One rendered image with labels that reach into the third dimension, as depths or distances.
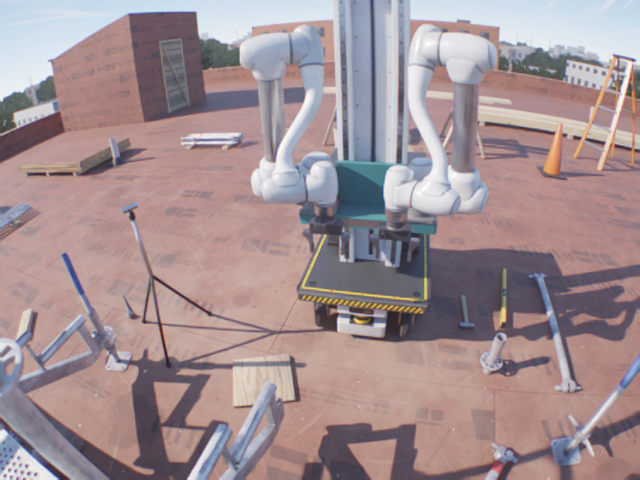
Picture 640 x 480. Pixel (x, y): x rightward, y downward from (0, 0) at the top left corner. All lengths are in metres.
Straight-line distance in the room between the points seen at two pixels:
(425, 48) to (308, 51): 0.44
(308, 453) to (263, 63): 1.60
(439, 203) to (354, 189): 0.65
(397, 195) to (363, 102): 0.60
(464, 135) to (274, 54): 0.78
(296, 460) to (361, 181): 1.33
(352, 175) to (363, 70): 0.51
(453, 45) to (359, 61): 0.56
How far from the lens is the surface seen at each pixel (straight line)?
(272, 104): 1.48
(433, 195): 1.25
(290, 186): 1.33
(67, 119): 12.65
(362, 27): 1.72
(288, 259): 2.69
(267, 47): 1.40
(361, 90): 1.74
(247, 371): 1.93
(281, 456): 1.67
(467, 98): 1.38
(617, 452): 2.07
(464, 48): 1.31
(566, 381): 2.10
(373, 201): 1.81
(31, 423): 0.56
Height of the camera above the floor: 1.50
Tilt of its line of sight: 31 degrees down
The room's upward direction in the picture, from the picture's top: 3 degrees counter-clockwise
